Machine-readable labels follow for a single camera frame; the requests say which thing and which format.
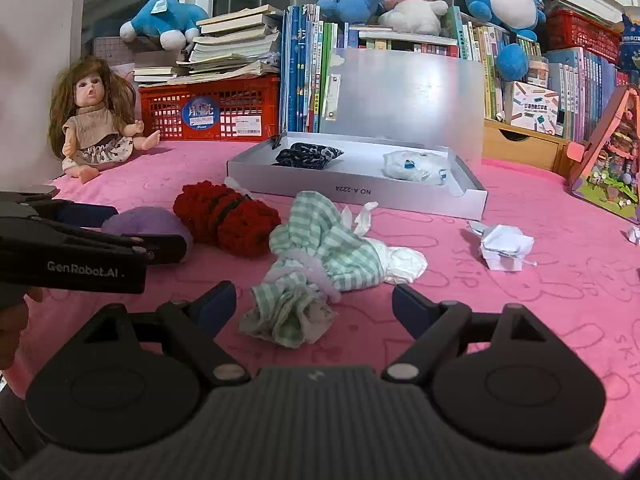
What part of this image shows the white worksheet paper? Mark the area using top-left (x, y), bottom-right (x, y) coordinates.
top-left (382, 244), bottom-right (429, 285)

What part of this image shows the pink miniature house model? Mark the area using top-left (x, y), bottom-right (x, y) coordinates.
top-left (567, 84), bottom-right (640, 224)

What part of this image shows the green checked doll dress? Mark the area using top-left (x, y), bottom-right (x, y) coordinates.
top-left (237, 190), bottom-right (388, 348)

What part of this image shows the person's left hand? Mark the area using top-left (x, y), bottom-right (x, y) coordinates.
top-left (0, 284), bottom-right (45, 372)

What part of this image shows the white fluffy plush toy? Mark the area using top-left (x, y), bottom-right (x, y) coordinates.
top-left (382, 149), bottom-right (451, 186)

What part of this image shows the brown haired baby doll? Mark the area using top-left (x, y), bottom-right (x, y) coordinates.
top-left (47, 56), bottom-right (162, 185)

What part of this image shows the red plastic basket with label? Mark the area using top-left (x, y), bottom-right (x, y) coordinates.
top-left (138, 72), bottom-right (281, 142)

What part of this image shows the wooden drawer box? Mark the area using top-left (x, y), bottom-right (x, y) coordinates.
top-left (482, 119), bottom-right (571, 173)

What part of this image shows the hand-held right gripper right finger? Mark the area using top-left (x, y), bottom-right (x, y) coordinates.
top-left (381, 285), bottom-right (556, 383)

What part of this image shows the row of upright books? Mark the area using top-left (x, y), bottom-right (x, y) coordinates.
top-left (280, 4), bottom-right (631, 143)

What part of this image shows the blue floral fabric pouch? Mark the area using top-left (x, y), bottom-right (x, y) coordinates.
top-left (274, 142), bottom-right (345, 168)

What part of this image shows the white printed carton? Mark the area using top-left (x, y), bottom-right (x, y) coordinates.
top-left (505, 80), bottom-right (560, 136)

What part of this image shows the blue white plush animal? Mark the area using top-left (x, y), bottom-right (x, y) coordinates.
top-left (120, 0), bottom-right (210, 52)

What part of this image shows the silver cardboard box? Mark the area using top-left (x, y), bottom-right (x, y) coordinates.
top-left (226, 131), bottom-right (488, 221)

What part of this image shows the translucent plastic folder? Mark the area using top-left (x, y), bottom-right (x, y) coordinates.
top-left (320, 49), bottom-right (483, 171)

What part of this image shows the red plastic mesh basket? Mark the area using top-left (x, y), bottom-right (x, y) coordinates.
top-left (545, 9), bottom-right (623, 66)

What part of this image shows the stack of worn books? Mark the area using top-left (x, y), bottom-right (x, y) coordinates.
top-left (132, 4), bottom-right (285, 88)

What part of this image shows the small blue plush toy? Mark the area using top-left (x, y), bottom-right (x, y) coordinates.
top-left (316, 0), bottom-right (388, 25)

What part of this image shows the red knitted bundle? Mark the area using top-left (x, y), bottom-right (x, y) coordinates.
top-left (173, 180), bottom-right (282, 259)

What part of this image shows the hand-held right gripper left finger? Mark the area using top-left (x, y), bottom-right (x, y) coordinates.
top-left (85, 281), bottom-right (252, 387)

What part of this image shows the purple fuzzy pouch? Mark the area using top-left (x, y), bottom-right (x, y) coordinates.
top-left (101, 207), bottom-right (195, 263)

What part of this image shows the grey grid cutting mat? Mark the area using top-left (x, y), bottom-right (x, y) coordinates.
top-left (94, 35), bottom-right (138, 68)

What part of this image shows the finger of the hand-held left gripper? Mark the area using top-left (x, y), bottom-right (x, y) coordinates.
top-left (135, 236), bottom-right (187, 266)
top-left (0, 186), bottom-right (119, 229)

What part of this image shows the blue printed carton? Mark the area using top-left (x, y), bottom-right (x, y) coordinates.
top-left (619, 20), bottom-right (640, 71)

